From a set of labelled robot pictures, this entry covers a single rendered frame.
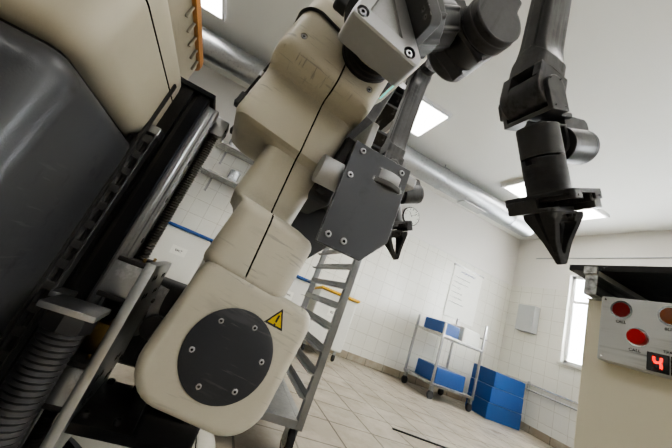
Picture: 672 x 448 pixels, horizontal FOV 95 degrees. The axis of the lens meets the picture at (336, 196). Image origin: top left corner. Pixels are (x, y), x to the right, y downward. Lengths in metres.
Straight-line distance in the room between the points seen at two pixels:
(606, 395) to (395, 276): 4.32
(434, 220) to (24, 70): 5.50
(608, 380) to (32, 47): 1.04
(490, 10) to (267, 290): 0.46
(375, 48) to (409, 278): 4.95
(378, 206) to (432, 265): 5.09
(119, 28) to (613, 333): 0.98
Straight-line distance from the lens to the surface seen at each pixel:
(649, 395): 0.94
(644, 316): 0.93
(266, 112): 0.49
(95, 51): 0.32
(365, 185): 0.44
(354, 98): 0.48
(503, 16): 0.53
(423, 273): 5.41
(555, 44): 0.64
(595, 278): 1.00
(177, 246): 3.77
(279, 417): 1.47
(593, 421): 0.98
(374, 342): 5.07
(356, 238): 0.43
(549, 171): 0.53
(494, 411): 5.53
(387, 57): 0.42
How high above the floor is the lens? 0.59
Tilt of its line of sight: 18 degrees up
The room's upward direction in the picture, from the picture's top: 22 degrees clockwise
